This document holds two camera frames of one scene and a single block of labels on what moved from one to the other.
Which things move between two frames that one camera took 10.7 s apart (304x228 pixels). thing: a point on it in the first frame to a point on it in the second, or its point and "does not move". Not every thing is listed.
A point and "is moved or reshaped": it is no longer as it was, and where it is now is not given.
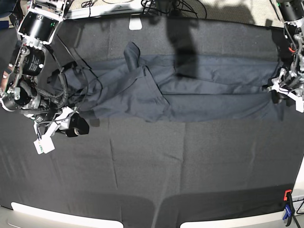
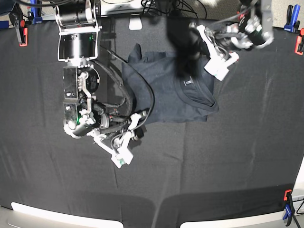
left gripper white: (78, 126) to (121, 156)
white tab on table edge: (135, 23) does not move
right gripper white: (276, 96) to (200, 43)
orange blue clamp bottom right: (289, 208) does not move
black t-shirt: (176, 88) is moved or reshaped
